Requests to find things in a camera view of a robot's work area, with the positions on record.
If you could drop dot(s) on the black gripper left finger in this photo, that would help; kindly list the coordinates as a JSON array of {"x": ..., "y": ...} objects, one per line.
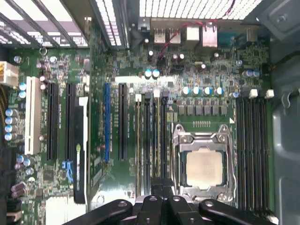
[{"x": 152, "y": 211}]

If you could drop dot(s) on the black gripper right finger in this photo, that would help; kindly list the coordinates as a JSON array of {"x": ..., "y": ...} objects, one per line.
[{"x": 178, "y": 211}]

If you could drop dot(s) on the green RAM stick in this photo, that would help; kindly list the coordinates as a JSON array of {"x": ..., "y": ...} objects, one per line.
[
  {"x": 138, "y": 145},
  {"x": 157, "y": 140}
]

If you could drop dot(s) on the RAM slot white latches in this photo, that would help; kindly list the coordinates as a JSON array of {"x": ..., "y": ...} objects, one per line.
[
  {"x": 265, "y": 152},
  {"x": 156, "y": 93},
  {"x": 249, "y": 152}
]

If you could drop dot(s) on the silver CPU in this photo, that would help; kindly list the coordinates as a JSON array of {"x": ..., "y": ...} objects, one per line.
[{"x": 204, "y": 167}]

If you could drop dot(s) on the metal socket cover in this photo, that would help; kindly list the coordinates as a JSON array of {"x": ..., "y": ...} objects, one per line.
[{"x": 204, "y": 141}]

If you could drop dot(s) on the CPU socket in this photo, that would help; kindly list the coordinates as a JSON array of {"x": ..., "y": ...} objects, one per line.
[{"x": 181, "y": 128}]

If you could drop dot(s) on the black graphics card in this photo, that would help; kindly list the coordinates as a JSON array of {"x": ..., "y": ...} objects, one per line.
[{"x": 80, "y": 152}]

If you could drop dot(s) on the blue slot retention clip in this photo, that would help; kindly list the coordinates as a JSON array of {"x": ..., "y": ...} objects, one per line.
[{"x": 68, "y": 171}]

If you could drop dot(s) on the silver finned heatsink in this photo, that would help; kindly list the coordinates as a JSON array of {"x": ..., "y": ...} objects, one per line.
[{"x": 58, "y": 211}]

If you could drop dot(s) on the black expansion slot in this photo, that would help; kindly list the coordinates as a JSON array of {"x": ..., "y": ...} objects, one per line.
[
  {"x": 52, "y": 122},
  {"x": 123, "y": 122},
  {"x": 69, "y": 117}
]

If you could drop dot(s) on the open black PC case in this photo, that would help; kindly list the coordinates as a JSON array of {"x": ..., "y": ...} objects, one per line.
[{"x": 286, "y": 140}]

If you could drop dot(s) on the green motherboard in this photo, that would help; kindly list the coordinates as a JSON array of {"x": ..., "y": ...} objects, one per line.
[{"x": 112, "y": 65}]

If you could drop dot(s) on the white expansion slot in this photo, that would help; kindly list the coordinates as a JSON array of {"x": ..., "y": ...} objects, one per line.
[{"x": 32, "y": 112}]

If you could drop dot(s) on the metal USB port block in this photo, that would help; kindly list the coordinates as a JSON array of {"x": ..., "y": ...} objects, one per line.
[
  {"x": 174, "y": 37},
  {"x": 159, "y": 36}
]

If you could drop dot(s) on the metal ethernet port block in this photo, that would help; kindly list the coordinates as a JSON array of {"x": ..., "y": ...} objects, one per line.
[
  {"x": 209, "y": 36},
  {"x": 192, "y": 35}
]

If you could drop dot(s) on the white power connector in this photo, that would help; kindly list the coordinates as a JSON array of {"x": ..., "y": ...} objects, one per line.
[{"x": 9, "y": 75}]

